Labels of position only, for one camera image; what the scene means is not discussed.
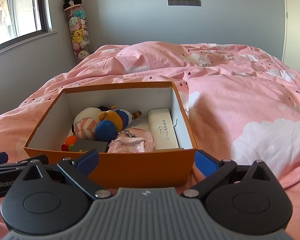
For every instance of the red crocheted fruit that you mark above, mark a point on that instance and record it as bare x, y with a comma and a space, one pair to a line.
64, 147

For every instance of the cream and black plush toy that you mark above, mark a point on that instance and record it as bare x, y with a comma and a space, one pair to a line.
83, 127

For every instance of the brown bear plush blue outfit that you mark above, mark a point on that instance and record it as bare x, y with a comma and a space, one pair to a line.
113, 118

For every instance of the pink fabric pouch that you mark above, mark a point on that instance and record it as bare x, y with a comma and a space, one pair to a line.
130, 142

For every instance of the clear tube of plush toys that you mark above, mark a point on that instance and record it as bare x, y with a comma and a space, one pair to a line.
78, 35

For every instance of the small grey gift box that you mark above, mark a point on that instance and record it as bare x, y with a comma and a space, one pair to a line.
90, 145

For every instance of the orange cardboard box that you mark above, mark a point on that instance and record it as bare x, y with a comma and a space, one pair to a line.
140, 167

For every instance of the white door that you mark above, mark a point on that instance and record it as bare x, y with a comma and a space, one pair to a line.
297, 30

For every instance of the wall switch panel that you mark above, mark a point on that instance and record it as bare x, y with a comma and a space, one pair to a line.
185, 2

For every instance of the crocheted orange fruit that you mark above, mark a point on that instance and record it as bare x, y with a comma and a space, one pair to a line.
71, 140

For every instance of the white glasses case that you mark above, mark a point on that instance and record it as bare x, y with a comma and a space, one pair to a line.
162, 130

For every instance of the window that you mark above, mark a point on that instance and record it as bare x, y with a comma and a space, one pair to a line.
15, 10

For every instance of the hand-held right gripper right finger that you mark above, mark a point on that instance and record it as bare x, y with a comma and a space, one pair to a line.
206, 162

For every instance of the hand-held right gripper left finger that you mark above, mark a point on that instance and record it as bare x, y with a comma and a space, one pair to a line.
88, 158

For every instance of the pink cloud-print blanket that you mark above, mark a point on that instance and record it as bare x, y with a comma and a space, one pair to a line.
240, 92

